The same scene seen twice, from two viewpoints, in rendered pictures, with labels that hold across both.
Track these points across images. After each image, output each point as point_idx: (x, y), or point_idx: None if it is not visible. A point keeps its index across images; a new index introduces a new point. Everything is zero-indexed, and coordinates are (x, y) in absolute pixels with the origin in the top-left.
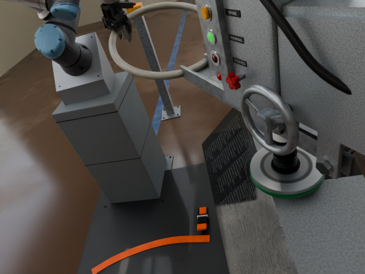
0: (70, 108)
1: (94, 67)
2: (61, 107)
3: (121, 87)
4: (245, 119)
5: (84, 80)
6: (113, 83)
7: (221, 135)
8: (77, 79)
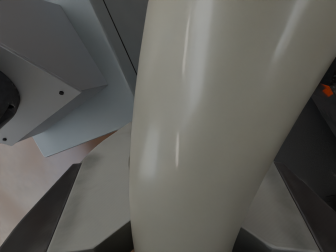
0: (63, 141)
1: (27, 79)
2: (44, 140)
3: (113, 47)
4: None
5: (39, 112)
6: (80, 41)
7: None
8: (20, 116)
